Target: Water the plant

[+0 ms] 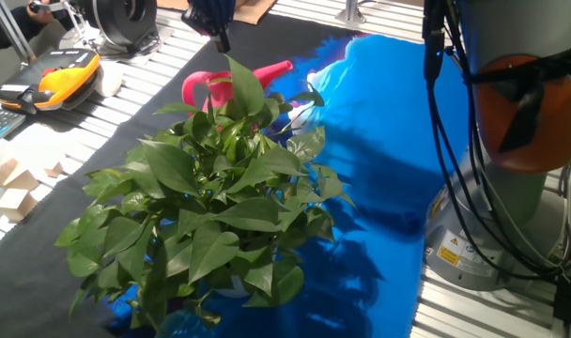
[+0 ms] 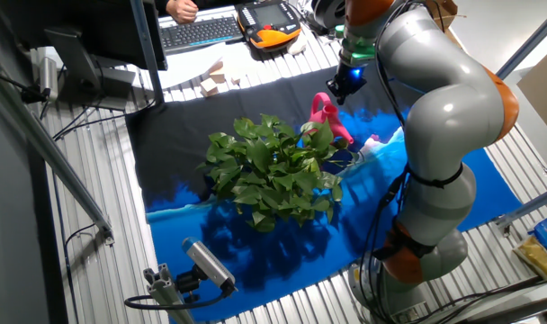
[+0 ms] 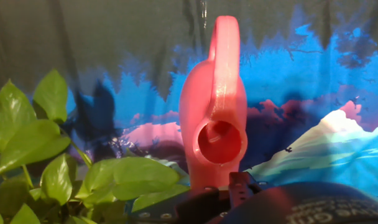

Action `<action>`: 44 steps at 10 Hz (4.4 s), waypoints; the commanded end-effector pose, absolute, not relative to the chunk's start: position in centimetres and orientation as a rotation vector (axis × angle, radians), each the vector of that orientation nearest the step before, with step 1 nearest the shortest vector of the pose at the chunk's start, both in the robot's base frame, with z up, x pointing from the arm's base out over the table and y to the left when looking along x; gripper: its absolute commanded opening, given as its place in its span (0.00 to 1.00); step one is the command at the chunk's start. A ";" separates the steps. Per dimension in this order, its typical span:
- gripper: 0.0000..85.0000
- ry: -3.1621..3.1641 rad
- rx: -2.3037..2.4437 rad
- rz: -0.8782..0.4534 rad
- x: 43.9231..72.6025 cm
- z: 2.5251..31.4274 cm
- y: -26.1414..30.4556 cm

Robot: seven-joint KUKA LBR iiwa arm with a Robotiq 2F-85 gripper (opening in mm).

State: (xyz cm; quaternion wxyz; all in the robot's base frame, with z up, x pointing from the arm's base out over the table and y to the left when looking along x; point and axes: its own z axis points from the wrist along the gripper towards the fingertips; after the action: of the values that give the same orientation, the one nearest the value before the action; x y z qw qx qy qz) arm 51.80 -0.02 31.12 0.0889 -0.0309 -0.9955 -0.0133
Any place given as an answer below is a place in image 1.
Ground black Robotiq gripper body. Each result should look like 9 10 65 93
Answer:
180 0 238 38

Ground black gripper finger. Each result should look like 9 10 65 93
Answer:
212 27 232 54

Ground pink plastic watering can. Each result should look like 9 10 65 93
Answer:
180 59 295 114

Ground dark sleeved forearm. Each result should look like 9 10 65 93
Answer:
0 5 38 53

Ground green leafy pothos plant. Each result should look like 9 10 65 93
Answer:
54 54 357 330

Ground white plant pot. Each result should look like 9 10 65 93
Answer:
213 274 252 300

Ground person hand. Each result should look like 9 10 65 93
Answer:
25 0 56 24

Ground white rounded object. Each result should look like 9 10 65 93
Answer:
93 60 125 99

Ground orange black teach pendant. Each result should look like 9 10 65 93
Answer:
0 48 102 115

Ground blue black printed cloth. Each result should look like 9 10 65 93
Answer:
0 12 470 338

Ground slanted aluminium strut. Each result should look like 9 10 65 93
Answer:
0 0 37 67

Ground large wooden block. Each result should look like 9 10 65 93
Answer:
0 158 40 192
0 188 39 223

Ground black box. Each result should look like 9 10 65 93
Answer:
552 276 571 328

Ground black ring shaped device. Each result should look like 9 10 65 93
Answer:
78 0 160 48

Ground aluminium post with bracket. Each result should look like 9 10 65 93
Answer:
334 0 367 25

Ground black velcro strap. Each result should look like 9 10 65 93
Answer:
468 45 571 154

